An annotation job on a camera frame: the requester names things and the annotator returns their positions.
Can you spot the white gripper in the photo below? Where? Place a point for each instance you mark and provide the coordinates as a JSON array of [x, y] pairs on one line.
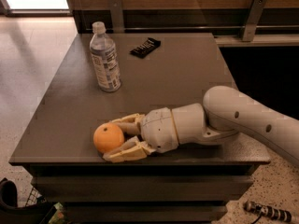
[[158, 129]]

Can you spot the orange fruit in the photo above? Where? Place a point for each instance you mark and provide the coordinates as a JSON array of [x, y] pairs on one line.
[[107, 137]]

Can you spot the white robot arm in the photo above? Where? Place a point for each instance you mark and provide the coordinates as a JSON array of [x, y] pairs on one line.
[[224, 113]]

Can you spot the black rxbar chocolate wrapper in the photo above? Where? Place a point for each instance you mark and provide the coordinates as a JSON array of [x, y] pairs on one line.
[[146, 48]]

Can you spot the dark grey drawer cabinet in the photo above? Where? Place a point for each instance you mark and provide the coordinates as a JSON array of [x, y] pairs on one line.
[[190, 185]]

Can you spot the clear plastic water bottle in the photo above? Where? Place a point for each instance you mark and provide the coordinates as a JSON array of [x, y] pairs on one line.
[[105, 59]]

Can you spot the black basket with items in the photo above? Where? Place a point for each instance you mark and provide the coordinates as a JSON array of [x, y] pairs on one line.
[[41, 212]]

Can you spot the black white striped tool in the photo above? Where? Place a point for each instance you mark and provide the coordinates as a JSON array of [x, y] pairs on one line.
[[272, 213]]

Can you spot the horizontal metal rail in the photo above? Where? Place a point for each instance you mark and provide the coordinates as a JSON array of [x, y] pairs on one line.
[[293, 29]]

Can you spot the left metal wall bracket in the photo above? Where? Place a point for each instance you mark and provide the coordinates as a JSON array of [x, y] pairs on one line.
[[116, 13]]

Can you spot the metal wall bracket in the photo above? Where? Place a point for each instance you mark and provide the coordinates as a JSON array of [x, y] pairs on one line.
[[116, 13], [255, 12]]

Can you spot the right metal wall bracket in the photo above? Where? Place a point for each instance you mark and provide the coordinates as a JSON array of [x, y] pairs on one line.
[[255, 12]]

